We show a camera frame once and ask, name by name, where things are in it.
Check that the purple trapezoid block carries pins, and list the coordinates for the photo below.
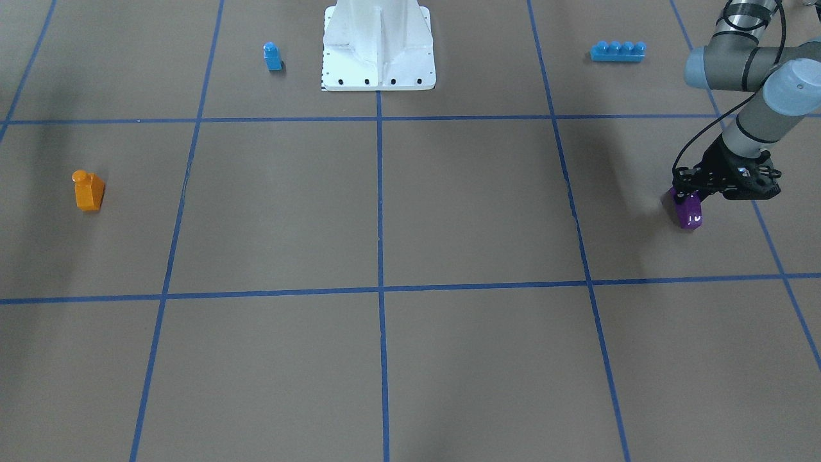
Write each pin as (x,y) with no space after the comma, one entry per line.
(689,214)

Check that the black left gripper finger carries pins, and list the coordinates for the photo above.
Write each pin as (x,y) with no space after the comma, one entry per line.
(684,186)

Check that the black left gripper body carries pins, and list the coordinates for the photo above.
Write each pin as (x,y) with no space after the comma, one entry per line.
(719,158)

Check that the white camera pedestal column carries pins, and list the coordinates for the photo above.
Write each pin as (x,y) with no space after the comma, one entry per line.
(377,46)

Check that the orange trapezoid block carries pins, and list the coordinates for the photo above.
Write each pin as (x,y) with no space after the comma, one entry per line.
(89,190)

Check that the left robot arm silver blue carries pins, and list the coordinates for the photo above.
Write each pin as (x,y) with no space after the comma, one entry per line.
(782,86)

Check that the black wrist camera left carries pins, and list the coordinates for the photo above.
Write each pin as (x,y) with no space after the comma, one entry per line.
(754,184)

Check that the small blue block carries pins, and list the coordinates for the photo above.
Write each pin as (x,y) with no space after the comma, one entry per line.
(272,58)

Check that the long blue four-stud block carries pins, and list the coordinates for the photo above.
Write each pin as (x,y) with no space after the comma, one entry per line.
(615,51)

